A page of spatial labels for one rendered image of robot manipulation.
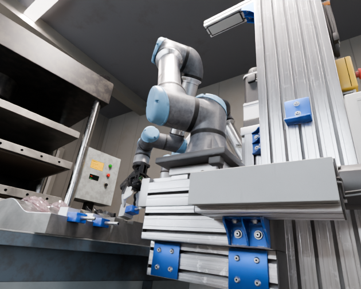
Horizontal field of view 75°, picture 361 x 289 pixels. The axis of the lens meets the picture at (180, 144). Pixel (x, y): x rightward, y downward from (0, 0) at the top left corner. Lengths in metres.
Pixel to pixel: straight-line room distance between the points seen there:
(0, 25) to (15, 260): 1.44
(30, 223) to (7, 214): 0.13
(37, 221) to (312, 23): 1.12
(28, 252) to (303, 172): 0.76
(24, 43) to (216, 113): 1.45
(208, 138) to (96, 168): 1.40
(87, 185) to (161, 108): 1.33
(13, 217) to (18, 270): 0.16
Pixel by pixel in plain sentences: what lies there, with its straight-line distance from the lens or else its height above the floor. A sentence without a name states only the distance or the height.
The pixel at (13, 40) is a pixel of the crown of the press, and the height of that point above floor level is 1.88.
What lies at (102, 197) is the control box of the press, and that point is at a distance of 1.99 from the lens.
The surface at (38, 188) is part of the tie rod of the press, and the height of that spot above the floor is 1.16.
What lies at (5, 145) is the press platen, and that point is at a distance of 1.74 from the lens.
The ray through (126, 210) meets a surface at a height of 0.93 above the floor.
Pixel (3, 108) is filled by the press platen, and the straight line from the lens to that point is 1.85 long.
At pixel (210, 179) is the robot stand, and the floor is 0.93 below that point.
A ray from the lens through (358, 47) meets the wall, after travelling 3.36.
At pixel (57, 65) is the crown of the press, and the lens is 1.92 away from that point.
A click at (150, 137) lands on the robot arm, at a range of 1.05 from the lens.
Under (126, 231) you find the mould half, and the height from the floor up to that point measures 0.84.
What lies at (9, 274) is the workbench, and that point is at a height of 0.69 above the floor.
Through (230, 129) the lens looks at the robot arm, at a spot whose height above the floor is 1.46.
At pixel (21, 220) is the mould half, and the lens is 0.88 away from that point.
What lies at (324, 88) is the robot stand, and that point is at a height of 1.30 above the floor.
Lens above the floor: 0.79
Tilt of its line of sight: 24 degrees up
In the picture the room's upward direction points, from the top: 6 degrees clockwise
